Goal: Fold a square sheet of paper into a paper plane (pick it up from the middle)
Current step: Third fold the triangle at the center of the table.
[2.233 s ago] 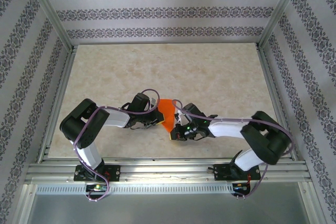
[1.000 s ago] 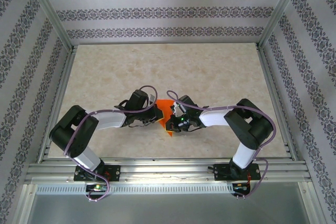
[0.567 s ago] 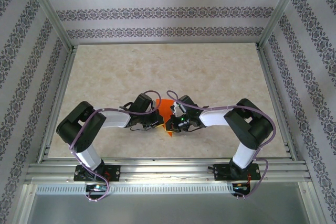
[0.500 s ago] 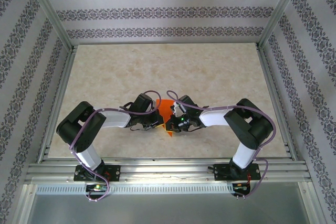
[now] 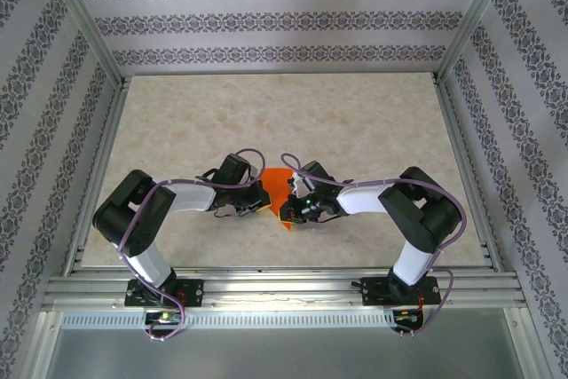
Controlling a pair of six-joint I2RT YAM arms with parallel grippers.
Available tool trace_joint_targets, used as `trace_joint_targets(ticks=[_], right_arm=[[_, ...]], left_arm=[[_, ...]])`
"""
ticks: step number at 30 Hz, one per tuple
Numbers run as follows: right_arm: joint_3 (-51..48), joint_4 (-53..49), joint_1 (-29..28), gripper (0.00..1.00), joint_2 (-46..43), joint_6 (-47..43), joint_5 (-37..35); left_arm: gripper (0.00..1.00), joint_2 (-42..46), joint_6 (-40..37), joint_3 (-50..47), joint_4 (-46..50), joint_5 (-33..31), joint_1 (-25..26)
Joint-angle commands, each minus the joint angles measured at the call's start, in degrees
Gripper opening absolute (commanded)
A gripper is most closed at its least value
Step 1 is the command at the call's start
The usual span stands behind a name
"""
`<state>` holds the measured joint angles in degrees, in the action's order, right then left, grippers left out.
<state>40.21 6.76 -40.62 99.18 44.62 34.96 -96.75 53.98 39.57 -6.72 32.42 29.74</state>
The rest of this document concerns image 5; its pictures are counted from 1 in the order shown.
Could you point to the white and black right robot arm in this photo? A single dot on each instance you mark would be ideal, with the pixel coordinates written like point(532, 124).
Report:
point(359, 199)

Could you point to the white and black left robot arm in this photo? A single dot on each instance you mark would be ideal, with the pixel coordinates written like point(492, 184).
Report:
point(191, 197)

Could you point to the grey metal panel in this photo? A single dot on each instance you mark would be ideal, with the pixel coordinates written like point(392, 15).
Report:
point(284, 354)

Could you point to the small controller board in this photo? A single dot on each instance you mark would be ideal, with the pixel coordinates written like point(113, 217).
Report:
point(406, 319)
point(164, 318)

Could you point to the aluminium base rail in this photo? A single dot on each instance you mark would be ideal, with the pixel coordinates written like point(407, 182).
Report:
point(288, 288)

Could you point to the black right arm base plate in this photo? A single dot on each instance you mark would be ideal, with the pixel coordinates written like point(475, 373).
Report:
point(375, 294)

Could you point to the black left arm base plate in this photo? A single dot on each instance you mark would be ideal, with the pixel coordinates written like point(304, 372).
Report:
point(193, 292)

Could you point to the aluminium side rail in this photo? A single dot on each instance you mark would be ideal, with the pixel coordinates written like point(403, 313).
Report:
point(98, 175)
point(466, 175)

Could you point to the aluminium frame post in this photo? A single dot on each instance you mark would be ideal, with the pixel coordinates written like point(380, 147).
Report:
point(82, 15)
point(478, 10)

